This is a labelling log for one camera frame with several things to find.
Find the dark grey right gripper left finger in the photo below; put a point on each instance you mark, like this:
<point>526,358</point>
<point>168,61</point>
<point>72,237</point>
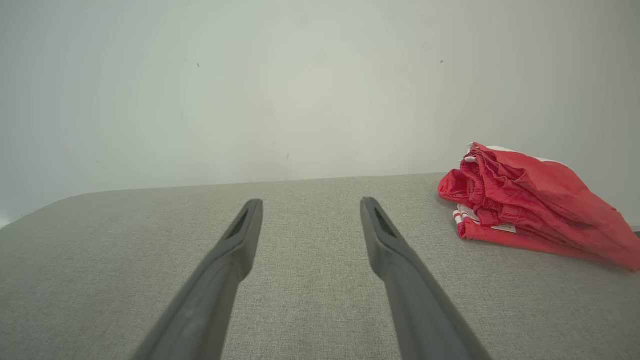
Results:
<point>215,295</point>

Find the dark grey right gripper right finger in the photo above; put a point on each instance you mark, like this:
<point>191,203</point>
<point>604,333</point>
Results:
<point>415,300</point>

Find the red basketball jersey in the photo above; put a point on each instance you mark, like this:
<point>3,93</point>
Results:
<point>500,238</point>

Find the red and white shorts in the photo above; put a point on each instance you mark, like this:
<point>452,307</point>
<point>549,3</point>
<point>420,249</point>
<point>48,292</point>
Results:
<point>540,190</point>

